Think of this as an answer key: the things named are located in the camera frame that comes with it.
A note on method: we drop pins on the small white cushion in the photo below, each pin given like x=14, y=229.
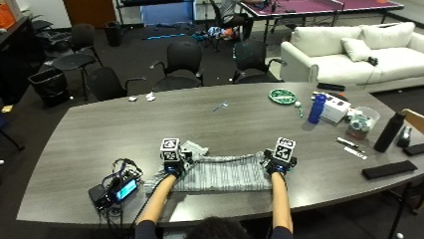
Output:
x=355, y=49

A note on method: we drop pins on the orange box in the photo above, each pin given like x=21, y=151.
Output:
x=6, y=16

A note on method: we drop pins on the white marker cube left glove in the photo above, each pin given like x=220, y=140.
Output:
x=170, y=149

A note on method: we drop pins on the green pen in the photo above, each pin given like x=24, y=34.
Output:
x=300, y=111

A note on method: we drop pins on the white marker cube right glove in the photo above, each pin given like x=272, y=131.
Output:
x=284, y=150

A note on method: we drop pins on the person's left hand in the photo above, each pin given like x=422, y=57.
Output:
x=175, y=167

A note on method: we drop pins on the large white cushion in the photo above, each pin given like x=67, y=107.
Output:
x=388, y=35

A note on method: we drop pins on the black remote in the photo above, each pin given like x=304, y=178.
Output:
x=331, y=87

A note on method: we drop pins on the white cardboard box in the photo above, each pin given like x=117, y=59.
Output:
x=335, y=108

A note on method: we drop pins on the long black flat case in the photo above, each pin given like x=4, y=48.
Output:
x=388, y=169

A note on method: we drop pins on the black controller on sofa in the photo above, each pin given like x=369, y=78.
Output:
x=372, y=60

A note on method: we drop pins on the black and white marker pen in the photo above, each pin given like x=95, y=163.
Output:
x=345, y=142

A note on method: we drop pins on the black water bottle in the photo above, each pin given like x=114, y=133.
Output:
x=388, y=132

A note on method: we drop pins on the black square waste bin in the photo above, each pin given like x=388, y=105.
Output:
x=50, y=87

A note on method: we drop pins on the white sofa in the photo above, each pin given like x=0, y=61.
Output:
x=348, y=64

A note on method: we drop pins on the the person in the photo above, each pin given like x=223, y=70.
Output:
x=145, y=230

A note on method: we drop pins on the black round waste bin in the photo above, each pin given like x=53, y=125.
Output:
x=111, y=33

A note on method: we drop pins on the small white paper scrap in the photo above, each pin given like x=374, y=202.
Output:
x=131, y=98

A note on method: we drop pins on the person's right hand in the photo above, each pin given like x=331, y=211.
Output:
x=277, y=166

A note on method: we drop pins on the dark wooden cabinet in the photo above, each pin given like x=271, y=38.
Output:
x=14, y=59

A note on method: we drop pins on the white marker cube glove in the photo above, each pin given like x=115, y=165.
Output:
x=170, y=149
x=284, y=150

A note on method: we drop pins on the grey striped cloth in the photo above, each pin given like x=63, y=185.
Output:
x=220, y=174

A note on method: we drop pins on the blue water bottle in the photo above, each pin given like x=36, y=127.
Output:
x=316, y=109

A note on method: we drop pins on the short black flat case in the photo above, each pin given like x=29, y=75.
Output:
x=413, y=149

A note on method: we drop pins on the brown wooden door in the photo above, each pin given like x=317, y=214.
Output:
x=89, y=12

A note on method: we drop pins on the black office chair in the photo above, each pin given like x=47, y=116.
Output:
x=251, y=61
x=182, y=66
x=105, y=84
x=79, y=49

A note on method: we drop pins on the black device with lit screen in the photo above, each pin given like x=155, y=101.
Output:
x=122, y=190

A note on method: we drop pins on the clear plastic container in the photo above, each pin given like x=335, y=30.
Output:
x=362, y=123

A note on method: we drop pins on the wooden chair back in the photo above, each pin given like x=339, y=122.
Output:
x=414, y=120

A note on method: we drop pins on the grey stapler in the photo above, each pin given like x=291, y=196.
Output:
x=404, y=136

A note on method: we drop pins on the purple table tennis table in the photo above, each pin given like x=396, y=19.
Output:
x=317, y=6

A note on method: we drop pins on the green patterned plate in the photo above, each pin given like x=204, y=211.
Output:
x=281, y=96

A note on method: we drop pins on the crumpled white paper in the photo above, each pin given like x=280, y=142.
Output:
x=150, y=96

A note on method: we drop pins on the blue board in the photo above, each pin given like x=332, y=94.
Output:
x=167, y=13

